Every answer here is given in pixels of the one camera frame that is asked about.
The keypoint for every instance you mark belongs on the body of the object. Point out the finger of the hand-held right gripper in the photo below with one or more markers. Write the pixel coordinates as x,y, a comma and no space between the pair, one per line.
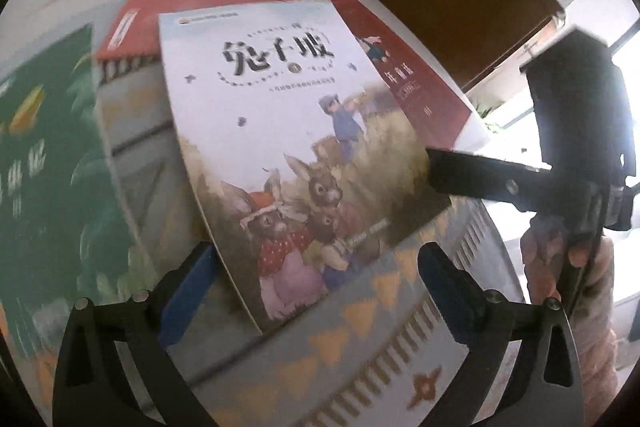
490,179

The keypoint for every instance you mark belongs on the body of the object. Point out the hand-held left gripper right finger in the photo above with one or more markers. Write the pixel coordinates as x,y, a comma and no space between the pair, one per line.
450,297

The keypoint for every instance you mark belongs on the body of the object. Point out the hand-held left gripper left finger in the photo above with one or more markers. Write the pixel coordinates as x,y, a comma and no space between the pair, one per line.
187,297

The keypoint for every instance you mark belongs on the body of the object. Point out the white rabbit family cover book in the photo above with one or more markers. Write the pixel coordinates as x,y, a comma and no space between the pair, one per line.
280,107

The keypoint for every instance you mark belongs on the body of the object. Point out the person's right forearm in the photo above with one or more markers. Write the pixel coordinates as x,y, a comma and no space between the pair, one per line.
597,347

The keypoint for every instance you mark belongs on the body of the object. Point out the person's right hand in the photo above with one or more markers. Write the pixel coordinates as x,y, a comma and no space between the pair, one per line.
545,257

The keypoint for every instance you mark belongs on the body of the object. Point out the dark red book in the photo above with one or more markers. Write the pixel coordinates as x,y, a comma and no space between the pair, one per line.
430,107

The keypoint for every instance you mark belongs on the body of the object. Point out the green book orange yellow print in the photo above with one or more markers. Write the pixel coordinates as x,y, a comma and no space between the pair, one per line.
60,187

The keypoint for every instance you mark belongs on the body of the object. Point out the red illustrated book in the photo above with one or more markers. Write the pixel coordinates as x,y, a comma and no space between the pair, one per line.
165,7

